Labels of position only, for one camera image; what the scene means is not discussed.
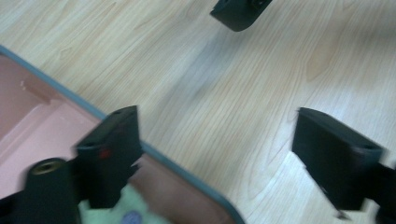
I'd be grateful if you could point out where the green mitten with print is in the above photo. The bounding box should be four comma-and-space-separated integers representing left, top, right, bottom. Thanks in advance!
78, 182, 174, 224

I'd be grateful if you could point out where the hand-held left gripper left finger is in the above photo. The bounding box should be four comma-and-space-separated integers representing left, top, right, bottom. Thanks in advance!
74, 105, 145, 210

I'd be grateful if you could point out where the pink basin with grey rim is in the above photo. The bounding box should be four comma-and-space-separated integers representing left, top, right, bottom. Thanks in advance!
0, 45, 247, 224

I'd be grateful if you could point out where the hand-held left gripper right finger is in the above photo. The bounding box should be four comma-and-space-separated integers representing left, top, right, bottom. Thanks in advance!
290, 106, 385, 213

